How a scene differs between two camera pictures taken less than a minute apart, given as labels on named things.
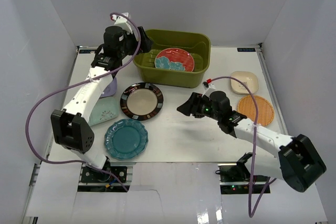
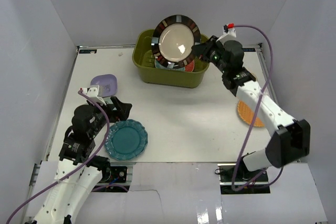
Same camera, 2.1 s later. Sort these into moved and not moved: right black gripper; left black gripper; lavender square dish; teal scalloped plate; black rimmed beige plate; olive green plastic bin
Moved: left black gripper; black rimmed beige plate; right black gripper
Not moved: olive green plastic bin; teal scalloped plate; lavender square dish
